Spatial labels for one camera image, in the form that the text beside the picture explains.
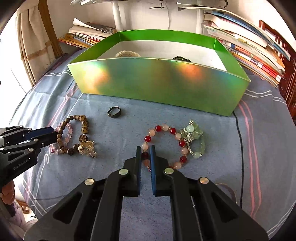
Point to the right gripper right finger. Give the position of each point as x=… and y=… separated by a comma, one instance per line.
x=200, y=210

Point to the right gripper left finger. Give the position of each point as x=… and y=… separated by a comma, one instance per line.
x=91, y=211

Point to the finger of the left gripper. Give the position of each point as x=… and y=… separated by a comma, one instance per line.
x=44, y=132
x=45, y=140

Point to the operator hand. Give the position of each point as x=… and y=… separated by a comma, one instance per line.
x=8, y=193

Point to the blue striped bed sheet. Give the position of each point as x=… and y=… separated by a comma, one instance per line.
x=250, y=155

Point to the beige curtain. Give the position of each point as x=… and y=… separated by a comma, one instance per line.
x=36, y=48

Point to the left stack of books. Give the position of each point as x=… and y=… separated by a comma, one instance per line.
x=85, y=35

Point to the stack of books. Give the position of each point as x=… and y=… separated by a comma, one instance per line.
x=85, y=35
x=253, y=48

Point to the green holographic cardboard box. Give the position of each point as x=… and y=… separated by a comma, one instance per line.
x=138, y=64

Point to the red wooden chair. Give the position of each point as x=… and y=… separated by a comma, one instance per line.
x=287, y=85

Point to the black item in box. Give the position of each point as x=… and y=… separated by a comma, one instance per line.
x=180, y=58

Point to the right stack of books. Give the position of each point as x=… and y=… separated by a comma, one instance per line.
x=253, y=48

